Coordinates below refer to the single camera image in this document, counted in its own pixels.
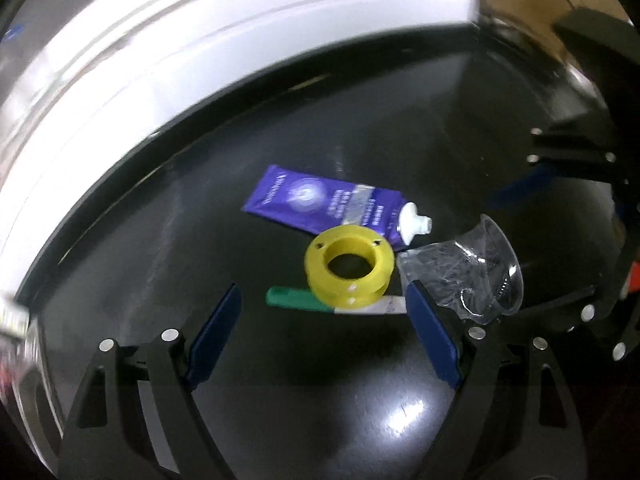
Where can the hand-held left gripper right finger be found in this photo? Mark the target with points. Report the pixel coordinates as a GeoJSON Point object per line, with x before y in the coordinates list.
{"type": "Point", "coordinates": [432, 335]}

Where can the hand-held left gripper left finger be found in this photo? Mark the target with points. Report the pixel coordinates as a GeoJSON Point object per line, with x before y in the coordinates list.
{"type": "Point", "coordinates": [215, 335]}

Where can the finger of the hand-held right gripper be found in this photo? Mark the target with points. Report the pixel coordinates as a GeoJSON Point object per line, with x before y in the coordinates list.
{"type": "Point", "coordinates": [520, 187]}
{"type": "Point", "coordinates": [600, 305]}

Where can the clear plastic cup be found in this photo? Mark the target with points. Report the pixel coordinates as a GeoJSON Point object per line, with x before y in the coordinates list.
{"type": "Point", "coordinates": [480, 260]}

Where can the yellow plastic spool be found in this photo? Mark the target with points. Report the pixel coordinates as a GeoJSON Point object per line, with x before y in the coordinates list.
{"type": "Point", "coordinates": [320, 260]}

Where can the green and white stick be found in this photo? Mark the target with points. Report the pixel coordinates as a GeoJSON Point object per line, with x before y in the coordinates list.
{"type": "Point", "coordinates": [287, 297]}

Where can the purple tube with white cap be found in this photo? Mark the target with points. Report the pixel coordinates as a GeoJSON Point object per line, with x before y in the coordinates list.
{"type": "Point", "coordinates": [300, 195]}

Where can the clear plastic object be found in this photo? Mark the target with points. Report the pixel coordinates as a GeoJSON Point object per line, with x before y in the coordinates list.
{"type": "Point", "coordinates": [12, 317]}

